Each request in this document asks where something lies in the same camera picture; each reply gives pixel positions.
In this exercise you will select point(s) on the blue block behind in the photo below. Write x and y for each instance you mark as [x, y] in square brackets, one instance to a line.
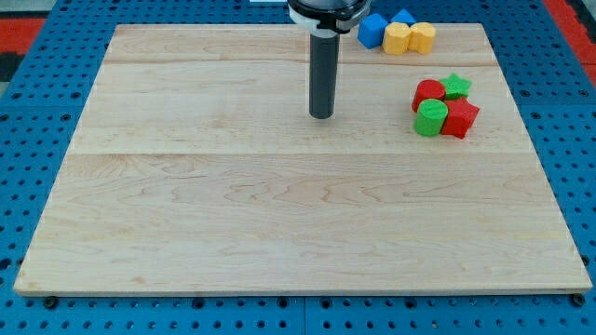
[404, 16]

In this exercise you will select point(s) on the yellow block right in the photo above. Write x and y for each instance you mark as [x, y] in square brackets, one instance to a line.
[422, 37]

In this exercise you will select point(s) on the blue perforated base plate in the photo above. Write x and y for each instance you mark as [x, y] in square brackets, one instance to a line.
[46, 95]

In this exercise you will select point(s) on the blue cube block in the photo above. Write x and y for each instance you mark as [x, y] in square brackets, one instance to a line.
[372, 30]

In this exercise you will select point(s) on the yellow block left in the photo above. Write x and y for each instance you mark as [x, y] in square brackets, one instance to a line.
[396, 38]

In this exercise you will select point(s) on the green star block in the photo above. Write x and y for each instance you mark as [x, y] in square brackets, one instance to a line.
[456, 87]

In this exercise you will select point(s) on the yellow block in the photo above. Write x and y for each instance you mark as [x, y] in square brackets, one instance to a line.
[422, 37]
[396, 38]

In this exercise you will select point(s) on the red cylinder block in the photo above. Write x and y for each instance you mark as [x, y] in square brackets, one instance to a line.
[428, 89]

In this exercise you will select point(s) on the black white robot end flange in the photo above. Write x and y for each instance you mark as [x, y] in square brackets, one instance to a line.
[327, 18]

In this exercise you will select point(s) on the red star block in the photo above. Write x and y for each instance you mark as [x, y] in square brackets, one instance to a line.
[460, 118]

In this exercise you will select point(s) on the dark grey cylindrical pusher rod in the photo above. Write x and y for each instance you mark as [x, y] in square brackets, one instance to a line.
[324, 53]

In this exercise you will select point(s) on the light wooden board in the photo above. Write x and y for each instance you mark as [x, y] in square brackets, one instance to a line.
[195, 169]

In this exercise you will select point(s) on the green cylinder block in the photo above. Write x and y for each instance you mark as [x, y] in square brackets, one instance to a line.
[430, 117]

